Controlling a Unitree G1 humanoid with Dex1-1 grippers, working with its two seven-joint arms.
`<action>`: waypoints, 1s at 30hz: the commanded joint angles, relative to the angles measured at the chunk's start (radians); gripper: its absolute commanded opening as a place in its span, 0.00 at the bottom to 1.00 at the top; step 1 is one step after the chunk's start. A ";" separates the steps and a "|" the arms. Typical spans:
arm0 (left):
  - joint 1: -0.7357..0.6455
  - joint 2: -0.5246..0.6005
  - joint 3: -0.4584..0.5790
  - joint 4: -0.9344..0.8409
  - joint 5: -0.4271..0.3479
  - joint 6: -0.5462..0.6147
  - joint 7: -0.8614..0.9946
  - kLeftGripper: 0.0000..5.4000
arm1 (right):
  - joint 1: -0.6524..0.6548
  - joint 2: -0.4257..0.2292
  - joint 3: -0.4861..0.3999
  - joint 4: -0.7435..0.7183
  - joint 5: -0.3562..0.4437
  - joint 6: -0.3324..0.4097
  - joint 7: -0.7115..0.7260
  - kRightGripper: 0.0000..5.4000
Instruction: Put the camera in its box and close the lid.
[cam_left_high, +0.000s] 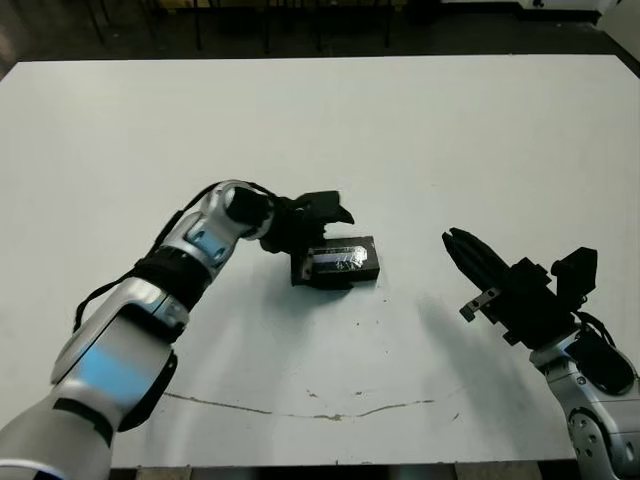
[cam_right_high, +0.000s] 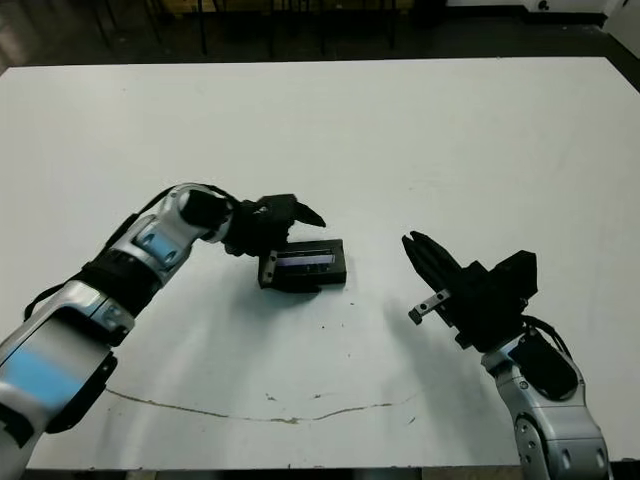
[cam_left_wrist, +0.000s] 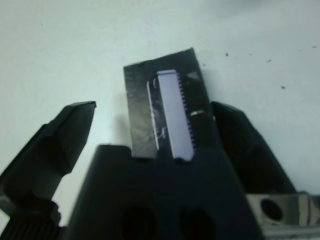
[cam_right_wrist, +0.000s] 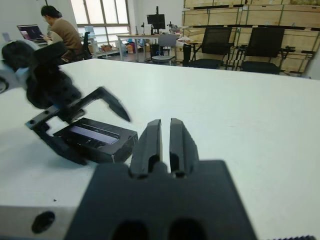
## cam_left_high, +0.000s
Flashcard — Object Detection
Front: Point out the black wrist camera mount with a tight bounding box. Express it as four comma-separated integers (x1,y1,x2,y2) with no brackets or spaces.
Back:
549,245,600,307
297,188,351,221

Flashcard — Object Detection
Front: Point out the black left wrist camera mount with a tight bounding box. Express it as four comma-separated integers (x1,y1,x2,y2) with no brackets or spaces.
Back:
297,188,351,221

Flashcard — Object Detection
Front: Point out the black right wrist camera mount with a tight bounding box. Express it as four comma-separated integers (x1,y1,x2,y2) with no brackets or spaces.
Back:
549,245,600,307

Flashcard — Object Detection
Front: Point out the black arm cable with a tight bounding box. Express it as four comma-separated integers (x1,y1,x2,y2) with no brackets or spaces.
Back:
72,182,284,334
574,308,621,351

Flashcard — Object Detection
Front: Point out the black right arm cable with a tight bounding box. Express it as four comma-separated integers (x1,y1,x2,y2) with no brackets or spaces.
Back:
574,308,621,351

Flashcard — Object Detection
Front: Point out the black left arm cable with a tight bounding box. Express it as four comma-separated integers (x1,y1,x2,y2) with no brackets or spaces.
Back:
72,182,284,334

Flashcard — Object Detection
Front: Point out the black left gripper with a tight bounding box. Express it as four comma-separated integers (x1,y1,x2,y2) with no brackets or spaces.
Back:
258,194,358,289

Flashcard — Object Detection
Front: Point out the black box lid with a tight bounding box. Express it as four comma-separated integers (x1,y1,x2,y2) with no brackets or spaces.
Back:
291,234,382,291

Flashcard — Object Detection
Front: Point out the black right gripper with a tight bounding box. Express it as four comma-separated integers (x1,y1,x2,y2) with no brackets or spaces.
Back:
441,227,582,351

